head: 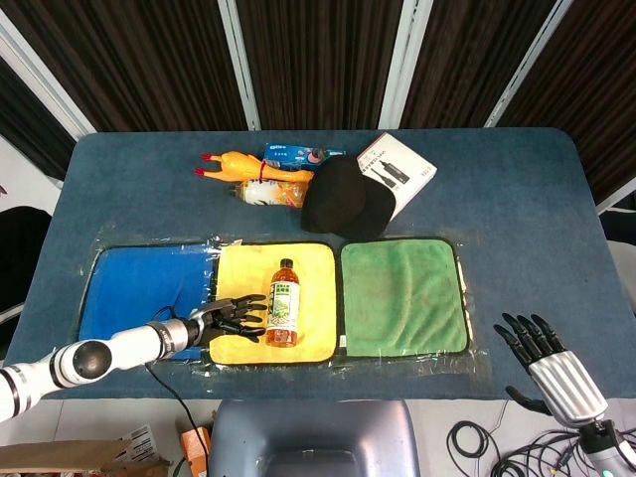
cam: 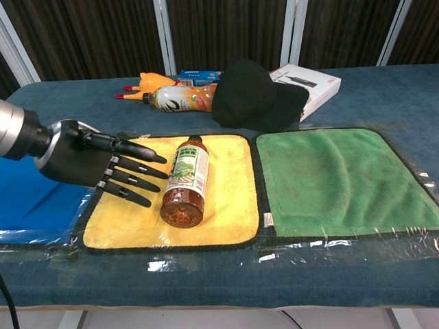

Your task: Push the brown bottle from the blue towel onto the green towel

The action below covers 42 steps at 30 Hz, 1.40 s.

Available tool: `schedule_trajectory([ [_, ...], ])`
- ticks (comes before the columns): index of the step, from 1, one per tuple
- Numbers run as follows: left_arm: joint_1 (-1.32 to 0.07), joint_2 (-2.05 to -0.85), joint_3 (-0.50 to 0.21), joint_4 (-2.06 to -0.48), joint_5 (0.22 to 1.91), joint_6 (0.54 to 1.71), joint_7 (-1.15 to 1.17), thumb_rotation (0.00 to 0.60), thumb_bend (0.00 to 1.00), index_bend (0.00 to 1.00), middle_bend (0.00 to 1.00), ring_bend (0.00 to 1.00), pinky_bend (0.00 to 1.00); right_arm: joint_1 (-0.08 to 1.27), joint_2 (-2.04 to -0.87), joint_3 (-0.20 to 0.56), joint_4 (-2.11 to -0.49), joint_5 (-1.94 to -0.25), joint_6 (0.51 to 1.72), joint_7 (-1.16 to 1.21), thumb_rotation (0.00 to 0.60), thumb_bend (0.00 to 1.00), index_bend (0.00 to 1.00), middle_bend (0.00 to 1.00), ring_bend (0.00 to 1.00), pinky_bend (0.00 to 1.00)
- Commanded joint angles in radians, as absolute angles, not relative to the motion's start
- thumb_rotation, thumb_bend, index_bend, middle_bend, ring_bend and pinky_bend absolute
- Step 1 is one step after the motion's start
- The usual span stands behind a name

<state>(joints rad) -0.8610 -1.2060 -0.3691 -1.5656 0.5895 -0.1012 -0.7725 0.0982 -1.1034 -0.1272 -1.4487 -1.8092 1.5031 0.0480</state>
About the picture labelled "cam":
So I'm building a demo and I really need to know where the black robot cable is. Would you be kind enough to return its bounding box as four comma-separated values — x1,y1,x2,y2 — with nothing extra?
0,273,19,329

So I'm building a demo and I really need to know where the yellow microfiber cloth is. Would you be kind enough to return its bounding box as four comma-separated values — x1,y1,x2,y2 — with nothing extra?
80,134,261,254

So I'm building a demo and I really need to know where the blue toothpaste box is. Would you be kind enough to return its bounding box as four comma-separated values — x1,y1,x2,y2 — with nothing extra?
177,69,224,87

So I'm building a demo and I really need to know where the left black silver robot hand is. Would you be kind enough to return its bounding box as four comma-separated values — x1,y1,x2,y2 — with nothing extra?
36,119,169,208

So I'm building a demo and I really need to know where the yellow rubber chicken toy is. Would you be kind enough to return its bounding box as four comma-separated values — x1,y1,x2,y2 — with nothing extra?
115,72,180,102

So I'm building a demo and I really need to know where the black baseball cap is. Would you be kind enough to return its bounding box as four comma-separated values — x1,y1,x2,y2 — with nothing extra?
211,58,311,133

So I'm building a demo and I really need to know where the brown tea bottle green label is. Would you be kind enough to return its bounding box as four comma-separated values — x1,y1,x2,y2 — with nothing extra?
159,134,211,228

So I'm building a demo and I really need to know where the blue microfiber cloth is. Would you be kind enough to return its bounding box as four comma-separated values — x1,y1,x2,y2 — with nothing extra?
0,154,96,245

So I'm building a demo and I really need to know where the orange drink bottle white label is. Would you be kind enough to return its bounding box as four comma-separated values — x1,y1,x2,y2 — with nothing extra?
142,84,219,114

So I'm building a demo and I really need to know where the clear plastic sheet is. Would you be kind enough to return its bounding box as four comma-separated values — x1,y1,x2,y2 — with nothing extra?
0,120,439,273

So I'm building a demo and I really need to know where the white product box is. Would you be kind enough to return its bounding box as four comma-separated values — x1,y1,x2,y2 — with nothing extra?
268,63,343,122

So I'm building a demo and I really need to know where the green microfiber cloth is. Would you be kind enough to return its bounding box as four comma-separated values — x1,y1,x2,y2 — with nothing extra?
254,127,439,240

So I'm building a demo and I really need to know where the white partition post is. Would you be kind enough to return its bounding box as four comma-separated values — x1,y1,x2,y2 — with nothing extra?
152,0,178,76
283,0,310,69
0,0,43,85
376,0,414,66

